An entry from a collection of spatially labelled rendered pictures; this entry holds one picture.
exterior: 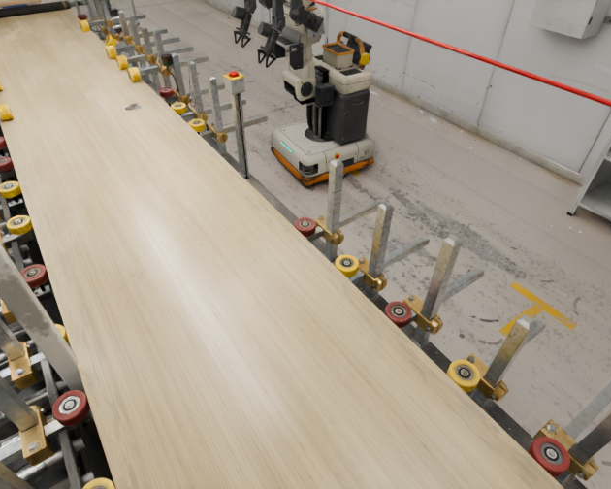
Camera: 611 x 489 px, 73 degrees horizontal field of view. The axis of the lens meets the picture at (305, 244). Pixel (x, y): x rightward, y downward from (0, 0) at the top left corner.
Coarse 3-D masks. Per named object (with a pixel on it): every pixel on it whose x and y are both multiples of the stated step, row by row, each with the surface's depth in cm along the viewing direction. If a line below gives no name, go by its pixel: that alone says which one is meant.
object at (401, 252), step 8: (416, 240) 163; (424, 240) 163; (400, 248) 159; (408, 248) 159; (416, 248) 161; (392, 256) 156; (400, 256) 157; (384, 264) 154; (360, 272) 150; (352, 280) 147; (360, 280) 150
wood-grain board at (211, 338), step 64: (0, 64) 279; (64, 64) 279; (64, 128) 212; (128, 128) 212; (192, 128) 212; (64, 192) 171; (128, 192) 171; (192, 192) 171; (256, 192) 171; (64, 256) 143; (128, 256) 143; (192, 256) 143; (256, 256) 143; (320, 256) 143; (64, 320) 123; (128, 320) 123; (192, 320) 123; (256, 320) 123; (320, 320) 123; (384, 320) 123; (128, 384) 108; (192, 384) 108; (256, 384) 108; (320, 384) 108; (384, 384) 108; (448, 384) 108; (128, 448) 96; (192, 448) 96; (256, 448) 96; (320, 448) 96; (384, 448) 96; (448, 448) 96; (512, 448) 96
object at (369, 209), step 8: (376, 200) 176; (384, 200) 176; (360, 208) 172; (368, 208) 172; (376, 208) 175; (344, 216) 168; (352, 216) 168; (360, 216) 171; (344, 224) 168; (320, 232) 162; (312, 240) 161
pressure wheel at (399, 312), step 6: (390, 306) 127; (396, 306) 127; (402, 306) 127; (384, 312) 127; (390, 312) 125; (396, 312) 125; (402, 312) 125; (408, 312) 125; (390, 318) 124; (396, 318) 123; (402, 318) 123; (408, 318) 123; (396, 324) 124; (402, 324) 124
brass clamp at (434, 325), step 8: (408, 296) 136; (416, 296) 136; (408, 304) 134; (416, 304) 134; (416, 312) 131; (416, 320) 133; (424, 320) 130; (432, 320) 129; (440, 320) 131; (424, 328) 131; (432, 328) 128; (440, 328) 131
